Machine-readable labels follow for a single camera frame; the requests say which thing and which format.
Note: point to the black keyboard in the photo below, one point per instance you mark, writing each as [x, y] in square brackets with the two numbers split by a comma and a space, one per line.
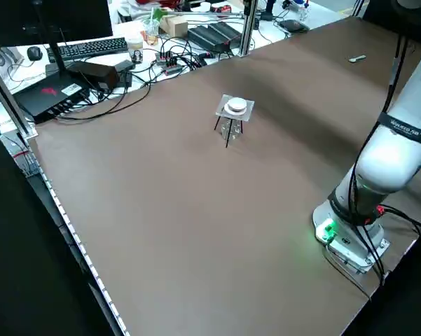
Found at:
[91, 47]

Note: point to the black computer monitor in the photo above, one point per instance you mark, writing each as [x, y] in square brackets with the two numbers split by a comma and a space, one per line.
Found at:
[49, 17]

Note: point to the aluminium frame profile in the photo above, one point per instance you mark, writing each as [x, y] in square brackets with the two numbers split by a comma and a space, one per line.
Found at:
[7, 98]

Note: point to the black router with red logo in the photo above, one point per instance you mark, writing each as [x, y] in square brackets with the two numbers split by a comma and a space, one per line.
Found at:
[45, 96]

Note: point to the white crucible lid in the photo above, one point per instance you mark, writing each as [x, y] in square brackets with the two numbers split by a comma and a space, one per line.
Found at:
[237, 103]

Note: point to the black finned power supply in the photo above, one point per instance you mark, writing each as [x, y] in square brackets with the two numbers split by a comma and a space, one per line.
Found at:
[227, 29]
[205, 38]

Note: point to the grey hub with plugs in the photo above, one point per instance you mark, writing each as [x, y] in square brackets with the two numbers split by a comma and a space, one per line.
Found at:
[168, 63]

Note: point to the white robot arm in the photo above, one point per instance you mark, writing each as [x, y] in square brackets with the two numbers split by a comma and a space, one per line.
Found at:
[381, 164]

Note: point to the red base connector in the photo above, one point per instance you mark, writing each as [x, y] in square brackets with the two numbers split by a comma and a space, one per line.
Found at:
[381, 210]

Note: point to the aluminium frame post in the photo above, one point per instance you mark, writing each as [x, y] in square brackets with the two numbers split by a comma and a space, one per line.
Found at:
[248, 24]

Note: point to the small black power adapter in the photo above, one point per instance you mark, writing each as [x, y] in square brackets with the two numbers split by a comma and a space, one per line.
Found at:
[124, 70]

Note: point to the large black power adapter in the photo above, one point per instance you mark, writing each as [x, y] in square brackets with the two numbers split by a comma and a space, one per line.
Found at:
[94, 75]

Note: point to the black computer mouse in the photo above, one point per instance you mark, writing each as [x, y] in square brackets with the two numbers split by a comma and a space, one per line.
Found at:
[34, 52]

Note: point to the beige paper cup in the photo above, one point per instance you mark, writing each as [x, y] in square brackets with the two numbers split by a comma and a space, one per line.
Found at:
[134, 43]

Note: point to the clear plastic cup with straw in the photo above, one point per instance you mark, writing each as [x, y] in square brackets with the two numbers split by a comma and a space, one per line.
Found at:
[151, 33]

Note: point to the brown cardboard box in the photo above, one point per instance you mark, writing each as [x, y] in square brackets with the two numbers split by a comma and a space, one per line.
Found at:
[175, 26]

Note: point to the small pale green spoon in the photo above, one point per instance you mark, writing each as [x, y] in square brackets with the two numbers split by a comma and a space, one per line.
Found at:
[356, 59]

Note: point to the small red box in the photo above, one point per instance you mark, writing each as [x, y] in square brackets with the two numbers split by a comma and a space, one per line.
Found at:
[221, 8]

